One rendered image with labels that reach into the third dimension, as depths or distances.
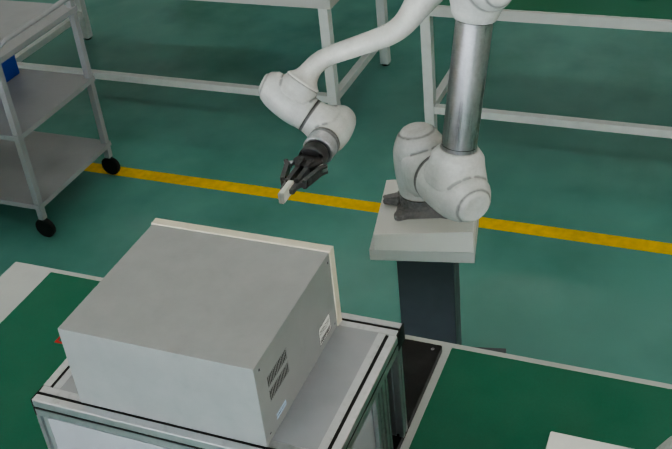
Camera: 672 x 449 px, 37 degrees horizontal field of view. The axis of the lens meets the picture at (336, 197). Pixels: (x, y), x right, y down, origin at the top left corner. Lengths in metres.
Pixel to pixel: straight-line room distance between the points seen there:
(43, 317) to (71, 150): 2.14
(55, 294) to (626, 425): 1.68
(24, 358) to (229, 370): 1.16
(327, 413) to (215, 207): 2.81
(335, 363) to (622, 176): 2.87
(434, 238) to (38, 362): 1.19
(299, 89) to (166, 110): 2.99
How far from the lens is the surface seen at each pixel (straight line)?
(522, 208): 4.54
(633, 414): 2.54
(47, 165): 5.02
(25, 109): 4.77
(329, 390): 2.07
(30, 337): 2.99
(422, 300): 3.24
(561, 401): 2.55
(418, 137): 2.93
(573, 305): 4.01
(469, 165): 2.78
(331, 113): 2.77
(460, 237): 2.98
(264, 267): 2.07
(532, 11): 4.59
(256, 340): 1.90
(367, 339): 2.17
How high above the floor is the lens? 2.54
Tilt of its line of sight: 33 degrees down
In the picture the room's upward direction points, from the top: 6 degrees counter-clockwise
